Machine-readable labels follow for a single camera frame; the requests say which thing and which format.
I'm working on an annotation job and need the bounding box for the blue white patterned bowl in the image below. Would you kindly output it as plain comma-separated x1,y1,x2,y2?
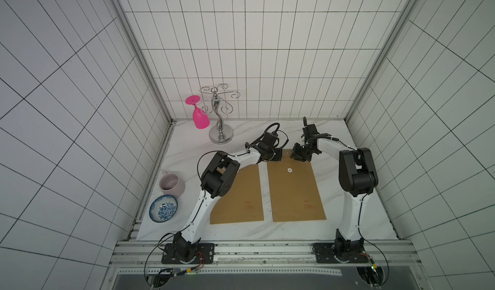
149,195,178,223

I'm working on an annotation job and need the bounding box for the chrome glass rack stand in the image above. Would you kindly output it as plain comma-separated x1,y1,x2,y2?
198,83,241,144

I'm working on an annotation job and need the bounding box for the brown file bag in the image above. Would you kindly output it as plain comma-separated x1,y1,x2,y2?
267,150,326,222
210,164,264,224

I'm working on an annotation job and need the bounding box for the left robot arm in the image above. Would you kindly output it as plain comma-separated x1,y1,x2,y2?
162,131,289,264

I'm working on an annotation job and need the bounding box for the pink wine glass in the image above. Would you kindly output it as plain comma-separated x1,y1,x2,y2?
185,95,210,130

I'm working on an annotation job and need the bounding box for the pale pink mug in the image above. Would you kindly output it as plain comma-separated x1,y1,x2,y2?
159,170,186,198

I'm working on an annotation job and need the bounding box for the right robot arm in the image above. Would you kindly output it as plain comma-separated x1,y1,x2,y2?
291,121,378,264

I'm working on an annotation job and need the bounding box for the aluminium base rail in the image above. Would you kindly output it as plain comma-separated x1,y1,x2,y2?
110,241,421,271

